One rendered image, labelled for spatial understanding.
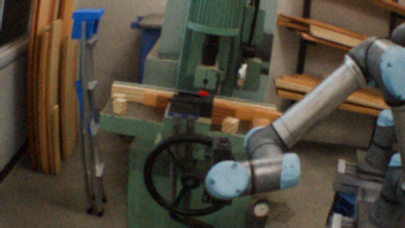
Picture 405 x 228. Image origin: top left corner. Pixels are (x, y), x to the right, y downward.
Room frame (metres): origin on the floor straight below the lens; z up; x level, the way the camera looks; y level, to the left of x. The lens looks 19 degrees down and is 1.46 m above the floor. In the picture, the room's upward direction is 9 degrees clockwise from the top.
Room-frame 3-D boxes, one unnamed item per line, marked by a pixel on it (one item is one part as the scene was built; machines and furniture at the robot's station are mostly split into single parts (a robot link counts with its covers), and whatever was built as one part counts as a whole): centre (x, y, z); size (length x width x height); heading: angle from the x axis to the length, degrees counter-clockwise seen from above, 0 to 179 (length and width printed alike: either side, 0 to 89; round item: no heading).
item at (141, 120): (1.52, 0.04, 0.87); 0.61 x 0.30 x 0.06; 90
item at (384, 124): (1.56, -0.78, 0.98); 0.13 x 0.12 x 0.14; 90
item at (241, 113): (1.63, -0.06, 0.92); 0.54 x 0.02 x 0.04; 90
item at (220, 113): (1.54, 0.00, 0.93); 0.22 x 0.01 x 0.06; 90
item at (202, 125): (1.43, 0.04, 0.92); 0.15 x 0.13 x 0.09; 90
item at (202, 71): (1.64, 0.00, 1.03); 0.14 x 0.07 x 0.09; 0
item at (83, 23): (2.24, 0.62, 0.58); 0.27 x 0.25 x 1.16; 94
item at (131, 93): (1.64, 0.04, 0.93); 0.60 x 0.02 x 0.05; 90
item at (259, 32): (1.84, -0.14, 1.23); 0.09 x 0.08 x 0.15; 0
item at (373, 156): (1.56, -0.77, 0.87); 0.15 x 0.15 x 0.10
